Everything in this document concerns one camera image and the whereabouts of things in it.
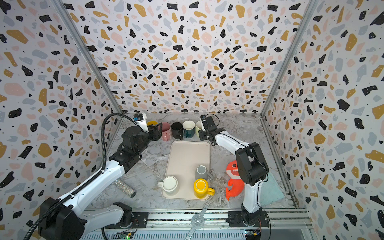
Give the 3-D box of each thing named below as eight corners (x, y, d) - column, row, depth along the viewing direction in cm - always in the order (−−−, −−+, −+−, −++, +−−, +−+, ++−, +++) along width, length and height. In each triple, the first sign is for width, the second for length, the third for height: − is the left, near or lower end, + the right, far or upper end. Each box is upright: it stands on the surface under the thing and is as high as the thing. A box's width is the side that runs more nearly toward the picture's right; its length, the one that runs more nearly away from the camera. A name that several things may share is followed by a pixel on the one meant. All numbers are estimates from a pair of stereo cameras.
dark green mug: (183, 142, 107) (181, 132, 99) (184, 129, 114) (183, 120, 106) (194, 142, 107) (194, 132, 99) (195, 130, 114) (194, 120, 106)
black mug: (172, 140, 106) (170, 131, 99) (173, 131, 112) (171, 122, 104) (183, 140, 106) (181, 132, 99) (183, 131, 112) (182, 122, 104)
